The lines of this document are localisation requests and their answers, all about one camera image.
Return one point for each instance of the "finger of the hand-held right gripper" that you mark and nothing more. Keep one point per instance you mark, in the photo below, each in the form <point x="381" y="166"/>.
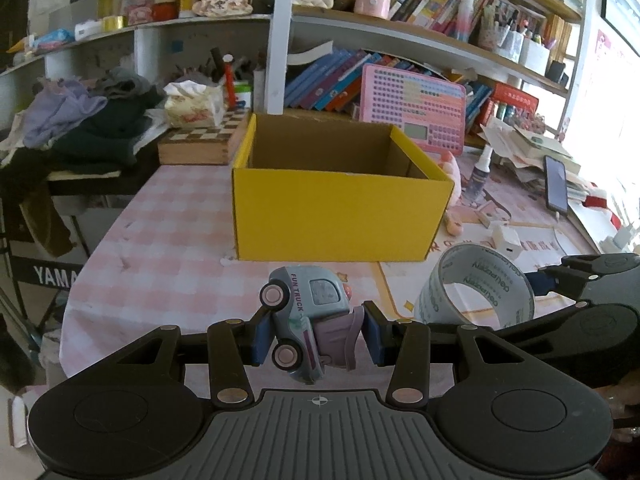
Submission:
<point x="545" y="330"/>
<point x="537" y="282"/>

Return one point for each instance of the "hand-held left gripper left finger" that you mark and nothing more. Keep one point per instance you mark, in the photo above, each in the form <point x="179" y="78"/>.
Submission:
<point x="261" y="342"/>

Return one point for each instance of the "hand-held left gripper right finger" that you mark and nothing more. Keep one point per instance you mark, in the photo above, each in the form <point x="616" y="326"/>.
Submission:
<point x="372" y="340"/>

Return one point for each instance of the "clear tape roll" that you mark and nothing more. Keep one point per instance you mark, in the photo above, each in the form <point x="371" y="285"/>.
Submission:
<point x="505" y="290"/>

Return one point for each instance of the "white charger plug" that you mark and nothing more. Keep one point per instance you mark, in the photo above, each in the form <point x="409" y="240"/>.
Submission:
<point x="506" y="241"/>

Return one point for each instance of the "pastel blue toy truck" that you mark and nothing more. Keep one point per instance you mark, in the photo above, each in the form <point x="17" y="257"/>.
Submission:
<point x="312" y="305"/>

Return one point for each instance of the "yellow cardboard box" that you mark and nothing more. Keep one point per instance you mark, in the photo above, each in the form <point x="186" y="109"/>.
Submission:
<point x="335" y="215"/>

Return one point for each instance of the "white green container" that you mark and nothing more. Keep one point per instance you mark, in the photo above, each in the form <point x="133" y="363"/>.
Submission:
<point x="244" y="97"/>

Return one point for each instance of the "printed desk mat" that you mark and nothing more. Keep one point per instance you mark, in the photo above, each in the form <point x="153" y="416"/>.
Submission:
<point x="535" y="232"/>

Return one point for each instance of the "white power adapter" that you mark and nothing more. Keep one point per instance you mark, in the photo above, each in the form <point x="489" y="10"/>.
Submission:
<point x="620" y="240"/>

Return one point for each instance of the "black smartphone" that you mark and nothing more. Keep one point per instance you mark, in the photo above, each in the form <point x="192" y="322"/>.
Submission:
<point x="556" y="185"/>

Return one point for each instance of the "pink plush pig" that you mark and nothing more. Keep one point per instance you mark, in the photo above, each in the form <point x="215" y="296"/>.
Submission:
<point x="454" y="210"/>

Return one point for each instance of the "small spray bottle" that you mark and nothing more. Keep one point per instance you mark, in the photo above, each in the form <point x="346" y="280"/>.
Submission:
<point x="477" y="177"/>

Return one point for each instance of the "pile of papers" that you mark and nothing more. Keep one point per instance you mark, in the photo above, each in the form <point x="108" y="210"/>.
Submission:
<point x="520" y="142"/>

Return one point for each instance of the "red book box set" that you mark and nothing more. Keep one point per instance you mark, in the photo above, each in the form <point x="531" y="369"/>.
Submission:
<point x="515" y="100"/>

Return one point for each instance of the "wooden chessboard box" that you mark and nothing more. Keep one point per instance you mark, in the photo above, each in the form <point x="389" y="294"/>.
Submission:
<point x="200" y="145"/>

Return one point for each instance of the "pink toy learning pad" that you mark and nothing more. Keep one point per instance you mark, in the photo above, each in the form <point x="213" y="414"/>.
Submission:
<point x="415" y="102"/>

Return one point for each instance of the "black keyboard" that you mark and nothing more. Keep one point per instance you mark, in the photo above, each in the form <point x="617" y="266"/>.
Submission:
<point x="47" y="272"/>

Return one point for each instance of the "white pen holder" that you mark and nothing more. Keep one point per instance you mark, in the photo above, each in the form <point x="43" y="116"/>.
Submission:
<point x="535" y="55"/>

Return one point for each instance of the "tissue pack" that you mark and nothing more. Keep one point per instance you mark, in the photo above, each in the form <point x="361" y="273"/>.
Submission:
<point x="192" y="107"/>

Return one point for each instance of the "red bottle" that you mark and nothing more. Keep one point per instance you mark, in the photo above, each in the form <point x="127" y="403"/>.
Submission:
<point x="230" y="82"/>

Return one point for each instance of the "row of blue purple books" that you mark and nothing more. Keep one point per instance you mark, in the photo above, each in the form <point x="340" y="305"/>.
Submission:
<point x="325" y="80"/>

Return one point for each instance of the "pile of clothes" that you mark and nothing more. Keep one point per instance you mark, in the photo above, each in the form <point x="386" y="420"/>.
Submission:
<point x="85" y="120"/>

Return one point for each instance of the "white bookshelf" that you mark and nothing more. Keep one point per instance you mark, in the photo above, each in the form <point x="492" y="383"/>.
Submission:
<point x="277" y="35"/>

